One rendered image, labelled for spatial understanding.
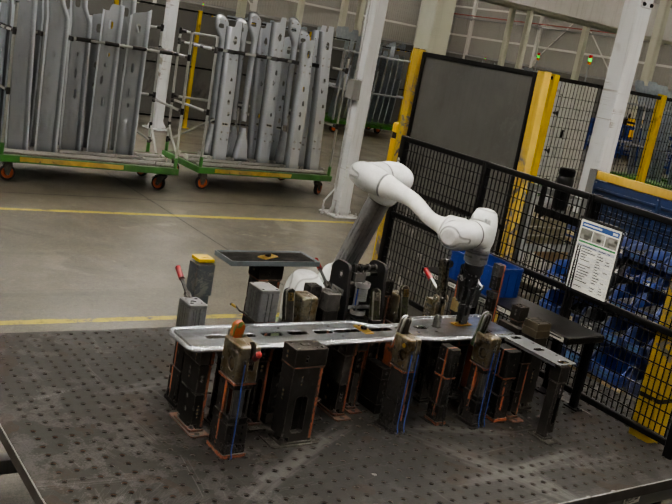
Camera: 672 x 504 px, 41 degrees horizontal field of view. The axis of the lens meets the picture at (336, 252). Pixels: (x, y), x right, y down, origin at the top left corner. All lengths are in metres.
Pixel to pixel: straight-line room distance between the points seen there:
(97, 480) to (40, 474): 0.15
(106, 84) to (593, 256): 7.24
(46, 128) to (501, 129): 5.52
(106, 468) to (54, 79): 7.38
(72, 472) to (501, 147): 3.64
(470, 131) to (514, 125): 0.38
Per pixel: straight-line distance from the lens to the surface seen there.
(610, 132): 7.59
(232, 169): 10.54
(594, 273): 3.71
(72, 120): 10.03
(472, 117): 5.73
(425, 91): 6.13
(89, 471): 2.62
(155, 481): 2.60
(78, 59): 10.01
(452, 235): 3.14
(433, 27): 10.90
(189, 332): 2.84
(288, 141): 11.14
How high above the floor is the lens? 1.97
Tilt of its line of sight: 13 degrees down
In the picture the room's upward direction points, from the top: 11 degrees clockwise
